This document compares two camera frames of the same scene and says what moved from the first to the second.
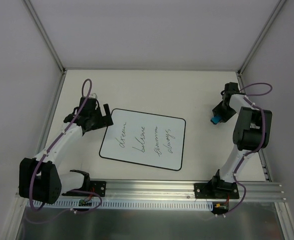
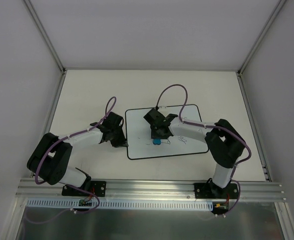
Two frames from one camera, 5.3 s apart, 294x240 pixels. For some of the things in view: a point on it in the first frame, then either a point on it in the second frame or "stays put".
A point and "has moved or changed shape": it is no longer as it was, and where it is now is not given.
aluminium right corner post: [261, 37] stays put
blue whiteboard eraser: [216, 119] to [157, 141]
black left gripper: [99, 121] to [119, 141]
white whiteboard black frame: [146, 139] has moved or changed shape
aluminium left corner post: [34, 14] stays put
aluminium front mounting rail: [129, 190] stays put
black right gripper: [220, 113] to [160, 134]
